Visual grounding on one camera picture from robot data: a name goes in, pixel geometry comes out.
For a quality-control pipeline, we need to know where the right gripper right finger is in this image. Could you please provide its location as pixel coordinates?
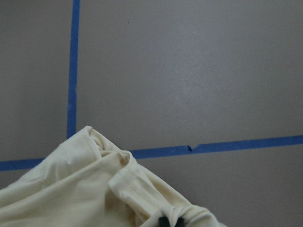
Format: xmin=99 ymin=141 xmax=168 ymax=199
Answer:
xmin=175 ymin=218 xmax=185 ymax=227

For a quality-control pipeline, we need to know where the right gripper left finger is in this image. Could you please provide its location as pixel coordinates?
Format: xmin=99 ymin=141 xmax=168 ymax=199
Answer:
xmin=158 ymin=217 xmax=169 ymax=227

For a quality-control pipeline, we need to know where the beige long sleeve shirt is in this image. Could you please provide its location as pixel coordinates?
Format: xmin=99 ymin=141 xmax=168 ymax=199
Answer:
xmin=0 ymin=126 xmax=221 ymax=227

